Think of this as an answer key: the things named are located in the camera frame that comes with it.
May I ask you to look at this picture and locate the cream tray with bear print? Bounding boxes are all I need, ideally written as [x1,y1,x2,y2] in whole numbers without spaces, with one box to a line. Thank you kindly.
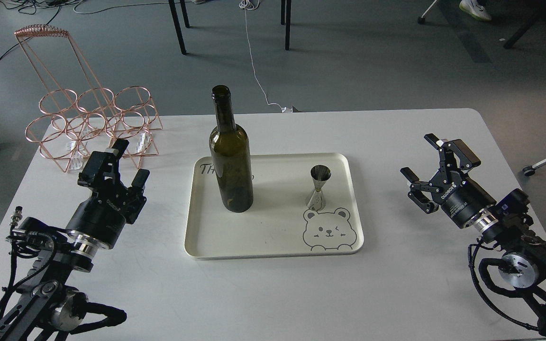
[184,153,364,259]

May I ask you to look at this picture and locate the silver steel jigger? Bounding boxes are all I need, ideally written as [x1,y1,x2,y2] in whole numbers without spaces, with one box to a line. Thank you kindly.
[305,164,331,211]

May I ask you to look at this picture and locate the black stand leg top right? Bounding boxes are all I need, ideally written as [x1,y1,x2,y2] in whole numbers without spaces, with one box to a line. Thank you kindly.
[502,7,545,49]

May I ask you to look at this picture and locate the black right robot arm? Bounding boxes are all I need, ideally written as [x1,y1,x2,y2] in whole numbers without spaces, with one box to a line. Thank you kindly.
[401,134,546,338]

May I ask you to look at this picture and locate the white sneaker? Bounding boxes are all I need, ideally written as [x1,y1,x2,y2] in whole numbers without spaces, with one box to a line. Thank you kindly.
[459,0,492,22]

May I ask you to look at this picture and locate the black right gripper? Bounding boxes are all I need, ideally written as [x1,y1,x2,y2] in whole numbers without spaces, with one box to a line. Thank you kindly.
[400,134,496,228]

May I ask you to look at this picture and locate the white chair leg top right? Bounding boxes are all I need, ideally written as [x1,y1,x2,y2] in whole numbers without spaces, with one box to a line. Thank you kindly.
[417,0,440,25]

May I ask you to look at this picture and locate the chair base with caster right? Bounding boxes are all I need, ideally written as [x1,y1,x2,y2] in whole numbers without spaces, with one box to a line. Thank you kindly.
[521,158,546,177]

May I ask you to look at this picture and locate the copper wire wine rack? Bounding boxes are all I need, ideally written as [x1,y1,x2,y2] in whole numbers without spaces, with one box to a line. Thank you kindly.
[14,24,164,172]

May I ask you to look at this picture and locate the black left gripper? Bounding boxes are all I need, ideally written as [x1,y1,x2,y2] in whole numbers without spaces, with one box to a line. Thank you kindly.
[66,139,150,250]

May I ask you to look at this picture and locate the black cables on floor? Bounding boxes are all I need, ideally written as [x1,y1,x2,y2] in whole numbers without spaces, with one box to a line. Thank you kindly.
[0,0,169,91]

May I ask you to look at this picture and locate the white cable on floor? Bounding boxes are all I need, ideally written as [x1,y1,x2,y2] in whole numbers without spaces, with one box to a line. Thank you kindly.
[238,0,294,113]

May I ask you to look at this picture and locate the dark green wine bottle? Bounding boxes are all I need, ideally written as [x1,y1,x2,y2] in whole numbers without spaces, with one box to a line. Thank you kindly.
[209,85,254,212]

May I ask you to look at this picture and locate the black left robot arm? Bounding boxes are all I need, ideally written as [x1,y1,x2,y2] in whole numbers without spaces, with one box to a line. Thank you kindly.
[0,139,149,341]

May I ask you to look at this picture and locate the black table legs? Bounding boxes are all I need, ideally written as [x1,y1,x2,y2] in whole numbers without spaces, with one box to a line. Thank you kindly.
[168,0,292,55]

